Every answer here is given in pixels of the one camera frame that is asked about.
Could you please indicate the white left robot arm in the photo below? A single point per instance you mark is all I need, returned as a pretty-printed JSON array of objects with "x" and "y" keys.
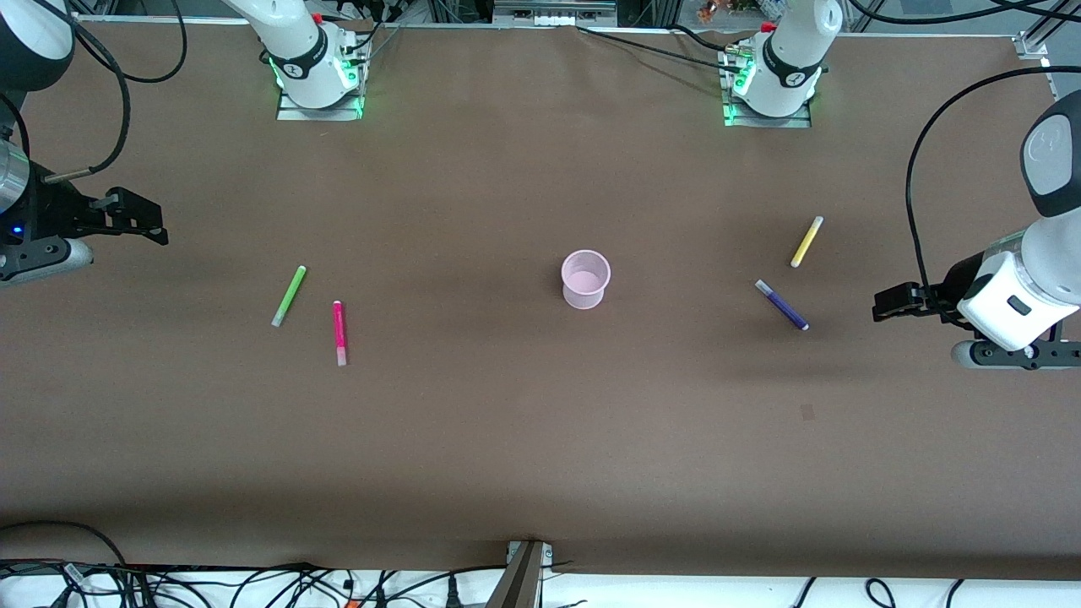
[{"x": 1056, "y": 245}]

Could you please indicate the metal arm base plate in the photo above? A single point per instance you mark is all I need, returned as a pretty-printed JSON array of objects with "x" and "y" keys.
[
  {"x": 773, "y": 122},
  {"x": 321, "y": 114}
]

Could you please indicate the white power strip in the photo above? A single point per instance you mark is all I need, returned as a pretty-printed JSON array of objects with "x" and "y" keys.
[{"x": 549, "y": 17}]

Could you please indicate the yellow pen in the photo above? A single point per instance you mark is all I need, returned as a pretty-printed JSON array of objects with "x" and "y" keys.
[{"x": 806, "y": 241}]

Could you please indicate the aluminium frame post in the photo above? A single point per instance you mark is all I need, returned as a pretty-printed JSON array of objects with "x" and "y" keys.
[{"x": 519, "y": 583}]

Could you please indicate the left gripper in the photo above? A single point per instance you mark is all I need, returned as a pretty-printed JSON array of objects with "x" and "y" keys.
[{"x": 951, "y": 295}]

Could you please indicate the green pen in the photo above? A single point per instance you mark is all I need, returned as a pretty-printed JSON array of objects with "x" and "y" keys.
[{"x": 289, "y": 295}]

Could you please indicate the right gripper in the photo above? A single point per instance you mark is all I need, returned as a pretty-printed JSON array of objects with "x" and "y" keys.
[{"x": 52, "y": 211}]

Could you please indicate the pink pen holder cup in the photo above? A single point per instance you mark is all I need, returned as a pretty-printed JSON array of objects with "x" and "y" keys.
[{"x": 583, "y": 295}]

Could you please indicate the pink pen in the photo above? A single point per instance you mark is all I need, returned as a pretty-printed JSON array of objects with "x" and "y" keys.
[{"x": 339, "y": 333}]

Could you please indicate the purple pen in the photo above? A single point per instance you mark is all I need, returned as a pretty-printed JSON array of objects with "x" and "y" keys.
[{"x": 781, "y": 305}]

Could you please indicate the metal table corner bracket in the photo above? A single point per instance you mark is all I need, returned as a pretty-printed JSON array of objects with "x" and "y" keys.
[{"x": 1034, "y": 46}]

